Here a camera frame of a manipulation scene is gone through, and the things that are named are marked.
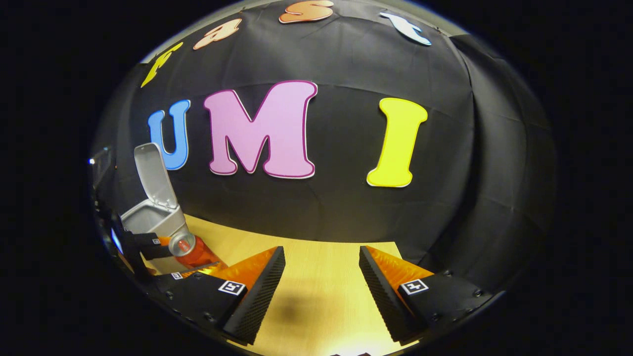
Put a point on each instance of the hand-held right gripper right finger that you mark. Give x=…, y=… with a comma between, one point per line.
x=383, y=296

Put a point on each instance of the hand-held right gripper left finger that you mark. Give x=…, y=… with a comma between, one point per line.
x=259, y=296

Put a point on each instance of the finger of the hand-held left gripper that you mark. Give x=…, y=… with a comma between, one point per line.
x=151, y=245
x=170, y=275

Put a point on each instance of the white desktop garbage bin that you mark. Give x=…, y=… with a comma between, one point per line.
x=165, y=225

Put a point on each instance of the red pop can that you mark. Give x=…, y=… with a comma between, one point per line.
x=198, y=254

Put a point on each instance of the wooden desktop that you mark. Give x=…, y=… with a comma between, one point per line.
x=321, y=277

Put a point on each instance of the black backdrop cloth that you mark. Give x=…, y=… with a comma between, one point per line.
x=346, y=198

